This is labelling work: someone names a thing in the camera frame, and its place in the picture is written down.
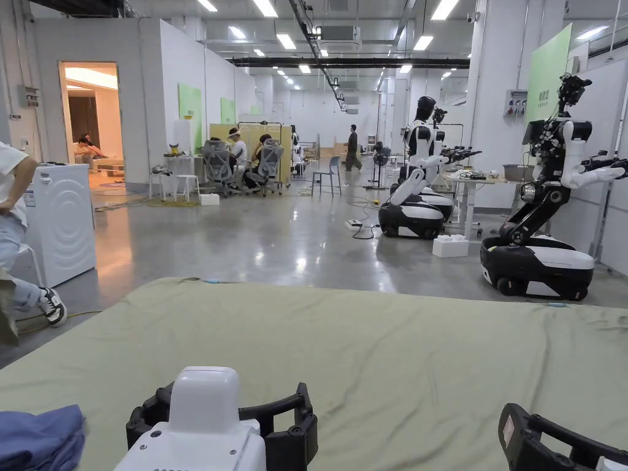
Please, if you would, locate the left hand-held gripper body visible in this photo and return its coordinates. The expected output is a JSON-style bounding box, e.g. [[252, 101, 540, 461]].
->
[[114, 365, 268, 471]]

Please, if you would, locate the blue garment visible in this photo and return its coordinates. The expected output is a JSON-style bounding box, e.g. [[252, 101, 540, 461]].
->
[[0, 404, 89, 471]]

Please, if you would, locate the bed with pale green sheet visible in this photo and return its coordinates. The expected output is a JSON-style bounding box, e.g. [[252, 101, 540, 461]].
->
[[0, 277, 628, 471]]

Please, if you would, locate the black and white wheeled robot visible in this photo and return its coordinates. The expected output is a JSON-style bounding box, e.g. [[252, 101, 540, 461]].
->
[[378, 95, 484, 241], [389, 107, 456, 224], [480, 73, 628, 302]]

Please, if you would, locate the white washing machine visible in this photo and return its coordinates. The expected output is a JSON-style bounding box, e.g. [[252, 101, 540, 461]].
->
[[10, 164, 98, 289]]

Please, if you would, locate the white foam block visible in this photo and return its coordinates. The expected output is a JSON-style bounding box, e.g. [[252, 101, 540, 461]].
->
[[432, 234, 469, 259]]

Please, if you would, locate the white stool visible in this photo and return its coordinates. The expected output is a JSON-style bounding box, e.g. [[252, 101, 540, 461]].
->
[[174, 174, 202, 204], [148, 171, 169, 201]]

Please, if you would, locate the grey plastic chair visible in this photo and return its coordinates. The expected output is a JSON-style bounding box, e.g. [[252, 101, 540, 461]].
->
[[311, 155, 343, 198]]

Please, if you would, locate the white desk with clutter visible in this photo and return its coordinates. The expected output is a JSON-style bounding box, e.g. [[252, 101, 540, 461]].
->
[[164, 143, 209, 197]]

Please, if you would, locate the grey office chair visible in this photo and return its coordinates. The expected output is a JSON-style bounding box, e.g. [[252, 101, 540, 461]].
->
[[247, 144, 286, 197], [201, 139, 242, 198]]

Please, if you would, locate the white table with clutter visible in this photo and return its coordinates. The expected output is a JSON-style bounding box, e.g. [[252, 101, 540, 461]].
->
[[443, 163, 537, 242]]

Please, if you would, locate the group of people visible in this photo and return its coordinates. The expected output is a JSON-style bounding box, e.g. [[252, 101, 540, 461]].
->
[[74, 135, 111, 165]]

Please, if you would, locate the black standing fan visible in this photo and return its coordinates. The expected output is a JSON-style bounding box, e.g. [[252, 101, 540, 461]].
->
[[367, 141, 392, 190]]

